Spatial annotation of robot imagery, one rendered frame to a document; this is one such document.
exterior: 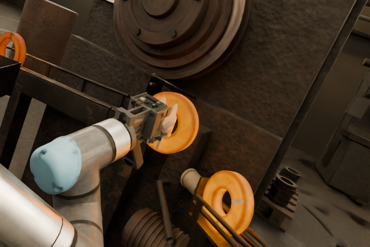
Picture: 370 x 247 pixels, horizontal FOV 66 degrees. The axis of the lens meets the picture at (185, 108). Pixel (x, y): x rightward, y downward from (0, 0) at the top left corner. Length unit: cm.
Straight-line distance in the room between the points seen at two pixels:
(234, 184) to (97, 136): 36
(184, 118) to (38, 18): 319
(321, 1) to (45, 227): 92
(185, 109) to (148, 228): 36
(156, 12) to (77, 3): 939
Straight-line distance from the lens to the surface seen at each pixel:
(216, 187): 75
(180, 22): 84
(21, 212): 36
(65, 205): 50
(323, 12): 101
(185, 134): 68
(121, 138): 50
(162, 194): 88
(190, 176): 83
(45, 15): 372
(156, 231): 86
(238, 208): 70
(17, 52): 145
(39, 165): 46
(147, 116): 56
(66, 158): 44
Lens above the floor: 100
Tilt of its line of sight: 11 degrees down
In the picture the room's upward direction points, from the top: 24 degrees clockwise
